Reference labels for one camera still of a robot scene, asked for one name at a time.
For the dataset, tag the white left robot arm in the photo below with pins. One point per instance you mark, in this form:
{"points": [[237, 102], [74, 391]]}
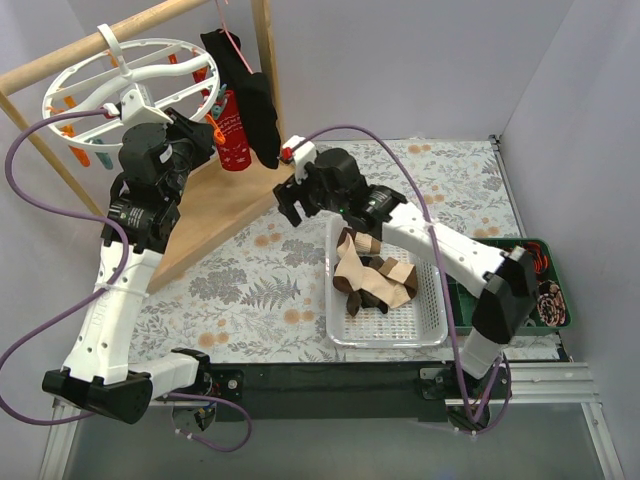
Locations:
{"points": [[156, 160]]}

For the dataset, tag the green compartment tray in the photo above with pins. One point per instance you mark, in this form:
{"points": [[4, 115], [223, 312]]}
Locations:
{"points": [[552, 312]]}

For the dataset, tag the large black hanging cloth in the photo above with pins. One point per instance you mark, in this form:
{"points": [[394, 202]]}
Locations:
{"points": [[253, 97]]}

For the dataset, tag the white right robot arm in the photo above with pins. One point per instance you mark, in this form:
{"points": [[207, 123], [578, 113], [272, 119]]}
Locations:
{"points": [[503, 282]]}

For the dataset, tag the floral table mat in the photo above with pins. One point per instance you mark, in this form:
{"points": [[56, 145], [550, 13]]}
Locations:
{"points": [[259, 297]]}

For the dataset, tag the white plastic basket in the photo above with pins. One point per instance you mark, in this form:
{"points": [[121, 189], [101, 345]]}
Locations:
{"points": [[419, 323]]}

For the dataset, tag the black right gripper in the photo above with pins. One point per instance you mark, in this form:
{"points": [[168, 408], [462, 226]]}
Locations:
{"points": [[298, 189]]}

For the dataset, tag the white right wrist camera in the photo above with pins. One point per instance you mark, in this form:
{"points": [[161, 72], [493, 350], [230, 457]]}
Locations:
{"points": [[298, 152]]}

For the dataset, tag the black sock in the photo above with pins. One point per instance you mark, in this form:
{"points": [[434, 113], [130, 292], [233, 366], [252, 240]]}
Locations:
{"points": [[372, 283]]}

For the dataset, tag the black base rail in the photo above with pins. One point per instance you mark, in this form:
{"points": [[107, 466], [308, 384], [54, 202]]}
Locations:
{"points": [[320, 391]]}

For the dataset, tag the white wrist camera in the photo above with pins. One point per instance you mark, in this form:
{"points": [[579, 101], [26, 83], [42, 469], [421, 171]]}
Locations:
{"points": [[298, 152], [137, 107]]}

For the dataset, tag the white round clip hanger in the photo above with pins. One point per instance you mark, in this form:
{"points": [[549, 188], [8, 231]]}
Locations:
{"points": [[177, 74]]}

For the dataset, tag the wooden hanger rack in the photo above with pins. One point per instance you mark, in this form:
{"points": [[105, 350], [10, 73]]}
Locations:
{"points": [[217, 204]]}

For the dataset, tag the cream brown striped sock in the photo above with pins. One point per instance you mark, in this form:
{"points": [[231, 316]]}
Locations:
{"points": [[348, 272], [402, 280]]}

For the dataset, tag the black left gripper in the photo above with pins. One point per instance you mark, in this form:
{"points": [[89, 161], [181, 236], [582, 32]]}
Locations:
{"points": [[194, 135]]}

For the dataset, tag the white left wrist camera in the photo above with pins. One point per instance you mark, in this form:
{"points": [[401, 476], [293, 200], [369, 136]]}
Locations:
{"points": [[137, 107]]}

